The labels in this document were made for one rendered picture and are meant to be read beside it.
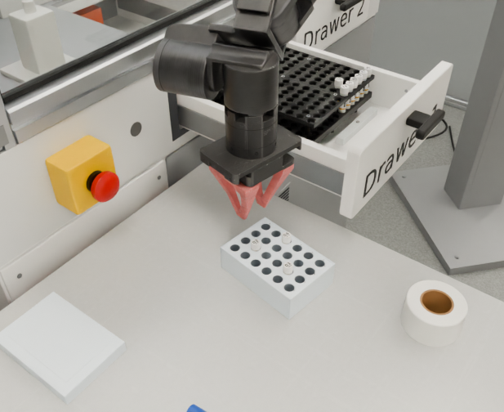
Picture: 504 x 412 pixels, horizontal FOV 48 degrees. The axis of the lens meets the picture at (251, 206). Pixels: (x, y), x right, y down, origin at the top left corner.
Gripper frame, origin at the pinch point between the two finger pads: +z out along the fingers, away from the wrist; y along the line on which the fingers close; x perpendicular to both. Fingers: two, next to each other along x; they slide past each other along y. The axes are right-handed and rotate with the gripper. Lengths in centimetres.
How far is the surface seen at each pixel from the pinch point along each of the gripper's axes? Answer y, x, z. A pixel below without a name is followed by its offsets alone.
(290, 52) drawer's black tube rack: -27.8, -21.6, -3.3
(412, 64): -176, -88, 75
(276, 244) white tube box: -2.5, 2.0, 6.8
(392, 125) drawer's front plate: -19.7, 5.1, -5.5
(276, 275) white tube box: 1.2, 5.9, 6.8
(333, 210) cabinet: -63, -36, 61
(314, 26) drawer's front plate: -42, -30, -1
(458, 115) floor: -174, -60, 88
